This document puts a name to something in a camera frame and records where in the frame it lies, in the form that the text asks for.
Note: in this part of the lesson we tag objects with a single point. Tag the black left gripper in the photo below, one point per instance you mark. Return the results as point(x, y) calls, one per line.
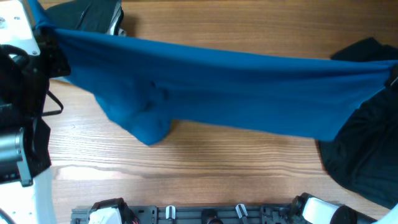
point(49, 53)

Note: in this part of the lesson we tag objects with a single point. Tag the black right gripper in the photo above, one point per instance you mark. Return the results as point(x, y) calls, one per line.
point(393, 79)

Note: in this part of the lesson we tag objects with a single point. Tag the dark green garment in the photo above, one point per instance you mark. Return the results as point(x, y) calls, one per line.
point(363, 155)

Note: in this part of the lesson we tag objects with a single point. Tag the blue polo shirt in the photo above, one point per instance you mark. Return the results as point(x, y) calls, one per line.
point(143, 85)

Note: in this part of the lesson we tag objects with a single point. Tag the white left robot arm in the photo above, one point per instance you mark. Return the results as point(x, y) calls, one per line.
point(29, 59)

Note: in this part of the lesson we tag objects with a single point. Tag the black folded garment on stack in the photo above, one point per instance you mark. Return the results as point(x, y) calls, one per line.
point(83, 15)

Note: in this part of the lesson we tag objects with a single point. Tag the grey folded garment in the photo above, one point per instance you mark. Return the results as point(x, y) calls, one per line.
point(117, 18)

